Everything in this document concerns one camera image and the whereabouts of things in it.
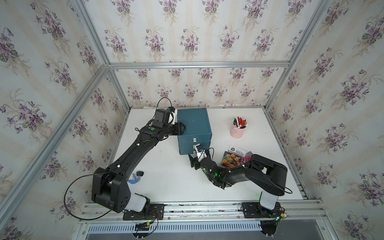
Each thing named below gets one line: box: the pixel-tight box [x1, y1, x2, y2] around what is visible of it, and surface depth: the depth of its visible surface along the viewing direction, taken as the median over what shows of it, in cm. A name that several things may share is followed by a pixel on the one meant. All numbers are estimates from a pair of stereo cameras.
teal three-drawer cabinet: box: [177, 107, 212, 155], surface depth 85 cm
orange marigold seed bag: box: [220, 151, 243, 168], surface depth 92 cm
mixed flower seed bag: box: [227, 144, 247, 157], surface depth 97 cm
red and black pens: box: [232, 116, 249, 129], surface depth 100 cm
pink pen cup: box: [229, 122, 246, 139], surface depth 98 cm
